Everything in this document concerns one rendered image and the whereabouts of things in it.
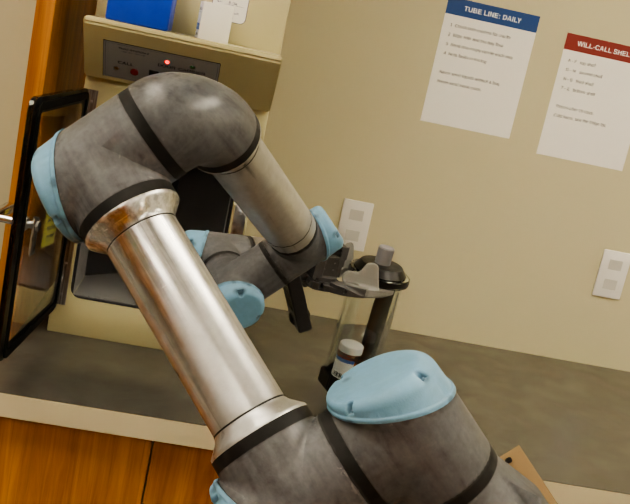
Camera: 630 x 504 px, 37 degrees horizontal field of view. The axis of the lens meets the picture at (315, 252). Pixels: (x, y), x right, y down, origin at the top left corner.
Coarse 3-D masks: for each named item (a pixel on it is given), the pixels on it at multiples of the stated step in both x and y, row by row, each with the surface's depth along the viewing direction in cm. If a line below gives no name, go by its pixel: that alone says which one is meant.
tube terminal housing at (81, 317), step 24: (192, 0) 159; (264, 0) 160; (288, 0) 160; (192, 24) 160; (264, 24) 161; (264, 48) 162; (264, 120) 165; (72, 264) 168; (72, 312) 171; (96, 312) 171; (120, 312) 171; (96, 336) 172; (120, 336) 172; (144, 336) 173
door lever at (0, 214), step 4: (4, 204) 144; (8, 204) 144; (12, 204) 145; (0, 208) 141; (4, 208) 141; (8, 208) 143; (12, 208) 145; (0, 212) 139; (4, 212) 141; (8, 212) 143; (12, 212) 145; (0, 216) 138; (4, 216) 138; (8, 216) 138; (0, 220) 138; (4, 220) 138; (8, 220) 138
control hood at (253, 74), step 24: (96, 24) 148; (120, 24) 148; (96, 48) 153; (168, 48) 151; (192, 48) 151; (216, 48) 150; (240, 48) 151; (96, 72) 158; (240, 72) 154; (264, 72) 154; (264, 96) 159
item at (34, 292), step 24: (48, 120) 139; (72, 120) 153; (24, 144) 131; (24, 168) 132; (48, 216) 150; (24, 240) 140; (48, 240) 154; (24, 264) 142; (48, 264) 157; (24, 288) 145; (48, 288) 160; (0, 312) 137; (24, 312) 148; (0, 336) 138
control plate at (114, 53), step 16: (112, 48) 152; (128, 48) 152; (144, 48) 152; (112, 64) 155; (128, 64) 155; (144, 64) 155; (160, 64) 154; (176, 64) 154; (192, 64) 154; (208, 64) 153
